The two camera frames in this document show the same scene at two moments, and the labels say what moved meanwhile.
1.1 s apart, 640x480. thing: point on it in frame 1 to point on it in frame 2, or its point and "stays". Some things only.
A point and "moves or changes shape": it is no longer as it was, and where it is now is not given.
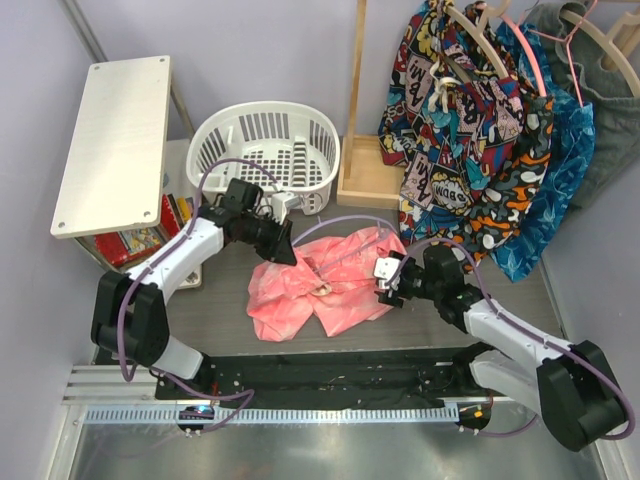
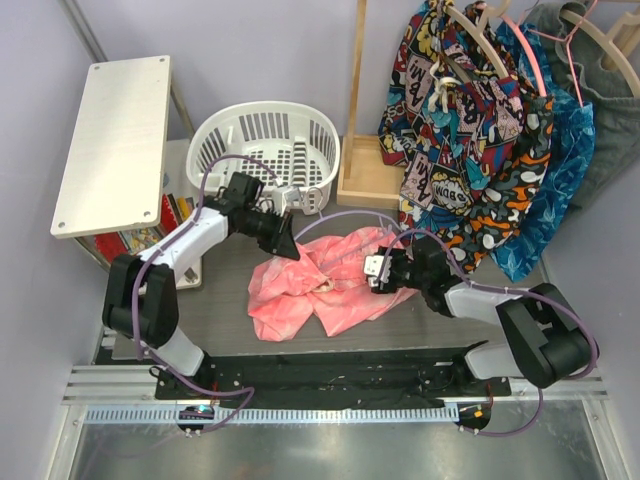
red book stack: (114, 248) stays
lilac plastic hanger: (358, 248) moves or changes shape
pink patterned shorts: (332, 279) stays
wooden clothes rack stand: (367, 180) stays
